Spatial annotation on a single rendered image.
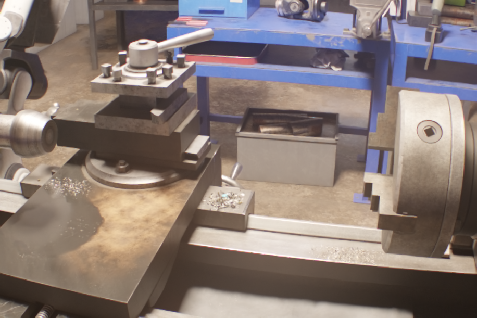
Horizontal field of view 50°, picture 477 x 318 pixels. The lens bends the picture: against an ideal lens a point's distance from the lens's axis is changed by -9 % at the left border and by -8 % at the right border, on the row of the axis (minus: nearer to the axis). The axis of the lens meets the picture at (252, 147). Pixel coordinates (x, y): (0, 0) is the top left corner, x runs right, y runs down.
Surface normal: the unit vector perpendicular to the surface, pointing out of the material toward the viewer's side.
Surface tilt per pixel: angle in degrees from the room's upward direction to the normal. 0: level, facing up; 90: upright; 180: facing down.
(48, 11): 75
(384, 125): 65
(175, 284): 13
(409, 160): 54
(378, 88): 90
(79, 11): 90
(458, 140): 39
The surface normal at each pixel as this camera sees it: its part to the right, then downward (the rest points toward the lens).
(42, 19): 0.61, 0.11
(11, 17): 0.54, -0.14
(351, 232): -0.14, -0.33
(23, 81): 0.98, 0.10
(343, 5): -0.20, 0.43
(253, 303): -0.02, -0.85
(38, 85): 0.87, 0.48
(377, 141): -0.18, 0.00
